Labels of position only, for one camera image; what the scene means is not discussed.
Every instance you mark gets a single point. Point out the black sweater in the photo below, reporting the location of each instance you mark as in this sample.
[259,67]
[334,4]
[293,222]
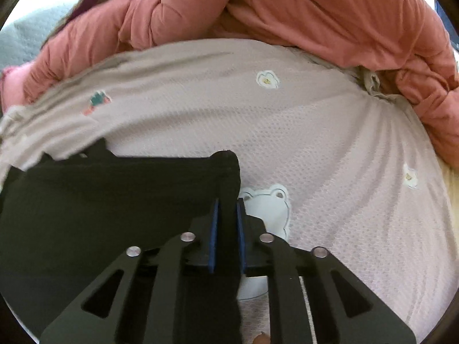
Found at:
[89,204]

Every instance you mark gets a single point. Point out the pink quilt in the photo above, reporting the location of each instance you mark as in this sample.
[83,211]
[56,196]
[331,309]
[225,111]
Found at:
[322,14]

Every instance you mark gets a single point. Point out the yellow bed mat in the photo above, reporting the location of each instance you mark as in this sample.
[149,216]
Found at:
[452,186]

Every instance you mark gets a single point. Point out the person's right hand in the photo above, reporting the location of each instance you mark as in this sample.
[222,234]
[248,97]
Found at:
[261,339]

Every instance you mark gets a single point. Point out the printed pale blanket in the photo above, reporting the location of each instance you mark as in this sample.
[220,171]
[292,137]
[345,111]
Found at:
[287,132]

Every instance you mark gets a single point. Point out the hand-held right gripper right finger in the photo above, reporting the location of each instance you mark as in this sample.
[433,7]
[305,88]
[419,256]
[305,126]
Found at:
[241,236]

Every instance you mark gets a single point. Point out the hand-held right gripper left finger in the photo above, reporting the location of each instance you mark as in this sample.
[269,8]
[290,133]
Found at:
[214,236]

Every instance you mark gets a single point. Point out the grey quilted headboard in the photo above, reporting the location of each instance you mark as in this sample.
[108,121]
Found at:
[25,39]

